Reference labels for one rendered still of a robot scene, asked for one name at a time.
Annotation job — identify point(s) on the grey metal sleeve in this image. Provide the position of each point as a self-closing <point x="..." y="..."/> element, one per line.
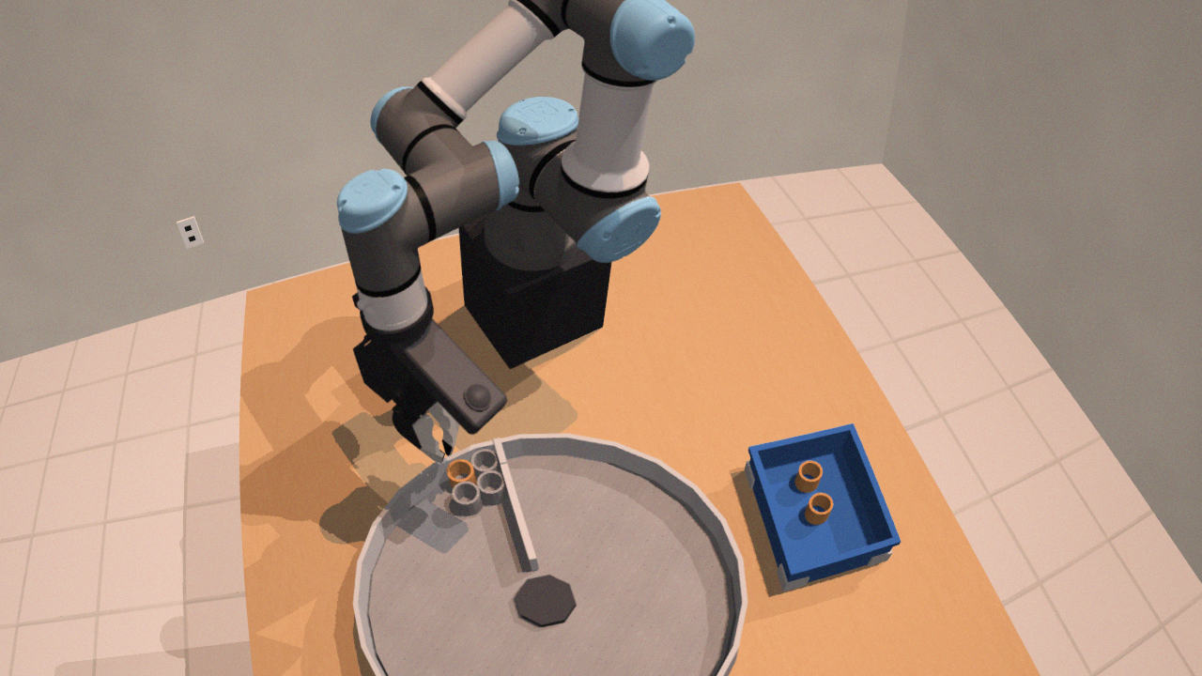
<point x="488" y="478"/>
<point x="485" y="456"/>
<point x="467" y="489"/>

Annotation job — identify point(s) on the bronze bushing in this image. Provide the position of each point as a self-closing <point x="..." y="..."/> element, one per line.
<point x="819" y="499"/>
<point x="461" y="466"/>
<point x="806" y="485"/>

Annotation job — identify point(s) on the blue plastic crate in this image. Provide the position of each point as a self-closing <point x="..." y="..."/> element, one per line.
<point x="859" y="522"/>

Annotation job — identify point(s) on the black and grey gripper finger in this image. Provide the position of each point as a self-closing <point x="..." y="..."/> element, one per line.
<point x="449" y="427"/>
<point x="418" y="431"/>

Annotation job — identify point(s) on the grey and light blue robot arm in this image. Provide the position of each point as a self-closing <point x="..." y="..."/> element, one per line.
<point x="592" y="192"/>

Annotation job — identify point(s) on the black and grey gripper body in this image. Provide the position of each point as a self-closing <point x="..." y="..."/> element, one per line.
<point x="383" y="366"/>

